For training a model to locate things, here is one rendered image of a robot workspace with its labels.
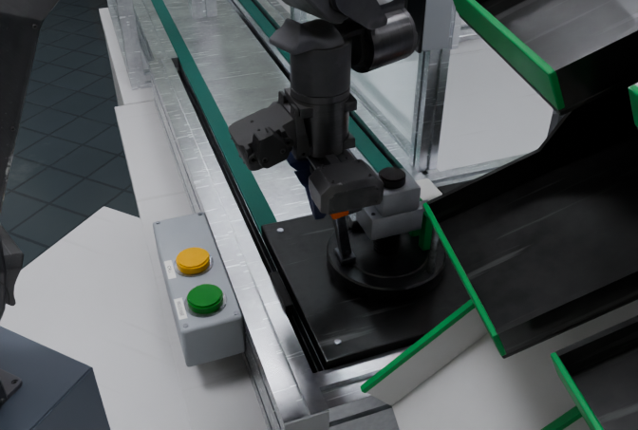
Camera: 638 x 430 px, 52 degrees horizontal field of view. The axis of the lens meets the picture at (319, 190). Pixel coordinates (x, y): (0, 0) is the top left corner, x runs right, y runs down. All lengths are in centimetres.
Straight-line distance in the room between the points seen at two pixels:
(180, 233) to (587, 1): 61
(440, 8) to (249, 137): 31
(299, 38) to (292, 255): 31
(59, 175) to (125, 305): 202
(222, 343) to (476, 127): 75
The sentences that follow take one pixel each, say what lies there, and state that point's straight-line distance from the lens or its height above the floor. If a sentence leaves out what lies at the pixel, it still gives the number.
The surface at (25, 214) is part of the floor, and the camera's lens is 273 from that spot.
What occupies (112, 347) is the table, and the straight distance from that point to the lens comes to 88.
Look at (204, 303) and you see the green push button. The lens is 75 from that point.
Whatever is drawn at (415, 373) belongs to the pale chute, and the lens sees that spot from 60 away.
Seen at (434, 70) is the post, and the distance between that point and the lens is 91.
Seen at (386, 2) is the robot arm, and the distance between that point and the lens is 65.
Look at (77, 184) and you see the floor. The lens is 283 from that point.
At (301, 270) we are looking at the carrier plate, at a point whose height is 97.
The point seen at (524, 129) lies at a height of 86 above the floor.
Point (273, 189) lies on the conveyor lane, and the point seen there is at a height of 92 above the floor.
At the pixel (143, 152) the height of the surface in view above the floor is 86.
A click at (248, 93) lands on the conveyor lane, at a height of 92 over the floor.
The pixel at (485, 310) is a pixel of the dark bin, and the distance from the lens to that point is 40.
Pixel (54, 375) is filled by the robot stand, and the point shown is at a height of 106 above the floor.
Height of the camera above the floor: 149
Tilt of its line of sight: 35 degrees down
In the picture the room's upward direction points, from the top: straight up
